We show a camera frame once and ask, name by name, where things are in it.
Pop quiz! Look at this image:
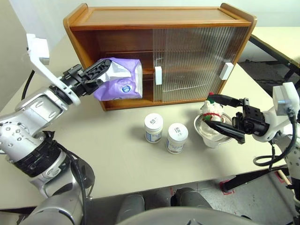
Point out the wooden stick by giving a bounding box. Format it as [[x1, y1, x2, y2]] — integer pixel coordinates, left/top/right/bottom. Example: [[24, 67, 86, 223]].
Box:
[[277, 170, 292, 186]]

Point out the ribbed glass sliding door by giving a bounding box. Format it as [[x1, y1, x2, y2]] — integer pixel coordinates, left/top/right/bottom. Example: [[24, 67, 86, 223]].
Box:
[[161, 26, 249, 102], [152, 29, 235, 103]]

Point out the white door handle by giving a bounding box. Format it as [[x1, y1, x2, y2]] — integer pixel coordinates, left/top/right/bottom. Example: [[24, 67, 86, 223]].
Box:
[[154, 66, 163, 85], [219, 62, 234, 81]]

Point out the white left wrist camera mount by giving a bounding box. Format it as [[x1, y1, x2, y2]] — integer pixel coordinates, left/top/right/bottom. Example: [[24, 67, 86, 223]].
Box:
[[25, 34, 82, 106]]

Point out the black table leg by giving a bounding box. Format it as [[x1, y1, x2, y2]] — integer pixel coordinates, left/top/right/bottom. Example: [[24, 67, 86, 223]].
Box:
[[222, 167, 290, 195]]

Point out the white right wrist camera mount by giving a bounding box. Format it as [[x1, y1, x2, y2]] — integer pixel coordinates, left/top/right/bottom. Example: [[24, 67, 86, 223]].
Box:
[[260, 82, 300, 143]]

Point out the purple tissue box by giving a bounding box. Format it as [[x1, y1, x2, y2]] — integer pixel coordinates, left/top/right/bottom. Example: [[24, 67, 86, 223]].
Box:
[[93, 57, 143, 102]]

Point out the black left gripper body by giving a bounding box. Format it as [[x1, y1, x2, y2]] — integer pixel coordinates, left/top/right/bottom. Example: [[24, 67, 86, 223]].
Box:
[[60, 65, 100, 97]]

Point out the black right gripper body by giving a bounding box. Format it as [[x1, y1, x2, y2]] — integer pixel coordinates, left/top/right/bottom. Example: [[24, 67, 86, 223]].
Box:
[[233, 97, 270, 136]]

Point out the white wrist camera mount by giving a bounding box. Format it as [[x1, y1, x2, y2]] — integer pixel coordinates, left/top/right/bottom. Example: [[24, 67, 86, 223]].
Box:
[[260, 82, 300, 143], [25, 34, 82, 106]]

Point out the metal bowl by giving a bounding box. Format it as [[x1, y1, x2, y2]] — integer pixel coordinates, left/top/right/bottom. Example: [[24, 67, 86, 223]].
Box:
[[194, 112, 237, 149]]

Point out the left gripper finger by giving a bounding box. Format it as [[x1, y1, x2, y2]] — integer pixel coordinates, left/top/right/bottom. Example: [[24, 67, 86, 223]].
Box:
[[83, 59, 113, 81], [84, 78, 104, 88]]

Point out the white plush toy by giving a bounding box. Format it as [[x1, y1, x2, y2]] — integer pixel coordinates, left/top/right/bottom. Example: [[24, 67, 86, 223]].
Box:
[[200, 92, 227, 128]]

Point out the red floor tape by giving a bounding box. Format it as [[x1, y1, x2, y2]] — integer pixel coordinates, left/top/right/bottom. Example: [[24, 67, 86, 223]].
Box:
[[219, 180, 235, 196]]

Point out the white bottle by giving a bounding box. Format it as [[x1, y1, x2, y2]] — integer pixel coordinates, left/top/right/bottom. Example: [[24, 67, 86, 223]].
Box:
[[165, 123, 189, 155], [143, 113, 164, 143]]

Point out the brown wooden cabinet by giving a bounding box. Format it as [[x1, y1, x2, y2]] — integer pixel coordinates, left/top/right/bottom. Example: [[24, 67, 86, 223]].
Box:
[[62, 2, 257, 111]]

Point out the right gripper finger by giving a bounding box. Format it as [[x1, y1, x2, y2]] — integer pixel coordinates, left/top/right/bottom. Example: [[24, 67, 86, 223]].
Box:
[[209, 94, 245, 107], [207, 120, 246, 144]]

